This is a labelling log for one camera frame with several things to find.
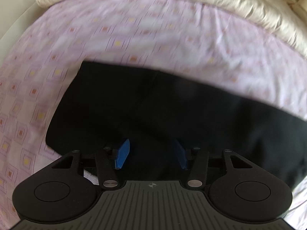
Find white bed frame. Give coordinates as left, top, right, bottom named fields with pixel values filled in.
left=1, top=0, right=46, bottom=59

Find black pants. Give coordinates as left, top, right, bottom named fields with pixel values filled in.
left=46, top=62, right=306, bottom=188

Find pink patterned bed sheet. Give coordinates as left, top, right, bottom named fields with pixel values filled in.
left=1, top=0, right=306, bottom=229

